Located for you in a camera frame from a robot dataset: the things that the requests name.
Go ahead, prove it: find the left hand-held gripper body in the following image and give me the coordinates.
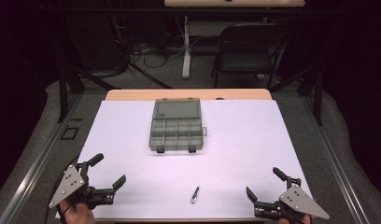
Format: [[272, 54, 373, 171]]
[[48, 161, 116, 210]]

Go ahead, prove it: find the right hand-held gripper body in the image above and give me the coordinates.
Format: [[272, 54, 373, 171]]
[[253, 175, 331, 223]]

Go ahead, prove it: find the small silver metal piece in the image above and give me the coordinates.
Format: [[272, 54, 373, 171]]
[[190, 186, 202, 205]]

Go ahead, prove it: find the grey plastic compartment box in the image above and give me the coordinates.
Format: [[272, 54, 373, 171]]
[[148, 97, 208, 154]]

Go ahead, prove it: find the person's right hand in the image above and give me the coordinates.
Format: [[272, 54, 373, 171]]
[[278, 214, 313, 224]]

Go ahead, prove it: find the person's left hand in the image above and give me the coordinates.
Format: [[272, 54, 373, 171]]
[[59, 199, 96, 224]]

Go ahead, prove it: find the white paper sheet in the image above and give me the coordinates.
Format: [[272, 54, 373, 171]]
[[55, 99, 315, 220]]

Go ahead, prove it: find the black metal stand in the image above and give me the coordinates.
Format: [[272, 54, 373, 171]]
[[56, 57, 121, 124], [268, 60, 325, 127]]

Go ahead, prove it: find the black folding chair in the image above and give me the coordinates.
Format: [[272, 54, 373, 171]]
[[211, 22, 289, 91]]

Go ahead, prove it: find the white desk leg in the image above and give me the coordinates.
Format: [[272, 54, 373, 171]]
[[181, 14, 193, 80]]

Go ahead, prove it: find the beige desk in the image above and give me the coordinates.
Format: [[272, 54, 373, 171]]
[[163, 0, 306, 8]]

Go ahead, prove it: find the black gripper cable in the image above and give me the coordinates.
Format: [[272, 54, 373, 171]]
[[43, 154, 82, 224]]

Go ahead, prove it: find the aluminium floor rail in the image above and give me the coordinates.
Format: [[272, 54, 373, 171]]
[[300, 92, 372, 224], [0, 92, 84, 224]]

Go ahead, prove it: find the bundle of floor cables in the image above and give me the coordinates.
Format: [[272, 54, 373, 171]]
[[115, 15, 188, 77]]

